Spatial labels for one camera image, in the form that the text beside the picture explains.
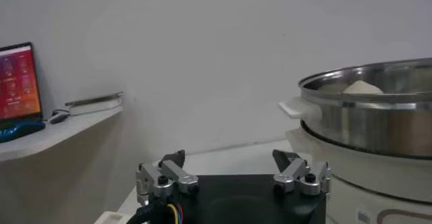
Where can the stainless steel steamer basket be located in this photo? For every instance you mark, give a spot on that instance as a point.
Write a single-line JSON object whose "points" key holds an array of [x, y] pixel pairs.
{"points": [[371, 127]]}

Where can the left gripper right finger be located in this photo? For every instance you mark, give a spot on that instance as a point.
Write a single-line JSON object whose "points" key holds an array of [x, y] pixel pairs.
{"points": [[293, 173]]}

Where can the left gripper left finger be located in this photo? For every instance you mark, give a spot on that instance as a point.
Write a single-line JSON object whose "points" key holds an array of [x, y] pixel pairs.
{"points": [[175, 174]]}

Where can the white flat device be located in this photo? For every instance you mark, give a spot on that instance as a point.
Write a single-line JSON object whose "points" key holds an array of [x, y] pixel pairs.
{"points": [[98, 107]]}

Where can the black flat box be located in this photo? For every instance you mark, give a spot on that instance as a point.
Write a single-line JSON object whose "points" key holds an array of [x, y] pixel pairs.
{"points": [[94, 99]]}

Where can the white electric cooking pot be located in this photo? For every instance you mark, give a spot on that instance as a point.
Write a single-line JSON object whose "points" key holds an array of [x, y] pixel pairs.
{"points": [[371, 178]]}

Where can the blue computer mouse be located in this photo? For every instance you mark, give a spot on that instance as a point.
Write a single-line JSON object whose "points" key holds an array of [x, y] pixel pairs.
{"points": [[18, 131]]}

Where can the white steamed baozi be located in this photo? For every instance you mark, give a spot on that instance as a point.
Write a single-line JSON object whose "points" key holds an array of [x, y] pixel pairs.
{"points": [[362, 88]]}

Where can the small black adapter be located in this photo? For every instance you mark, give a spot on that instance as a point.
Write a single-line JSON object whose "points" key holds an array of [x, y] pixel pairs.
{"points": [[59, 118]]}

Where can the white side desk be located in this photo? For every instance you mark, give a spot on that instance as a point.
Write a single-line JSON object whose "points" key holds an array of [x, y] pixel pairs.
{"points": [[50, 136]]}

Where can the laptop with orange screen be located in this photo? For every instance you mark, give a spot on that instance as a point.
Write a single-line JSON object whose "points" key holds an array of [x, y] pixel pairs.
{"points": [[18, 82]]}

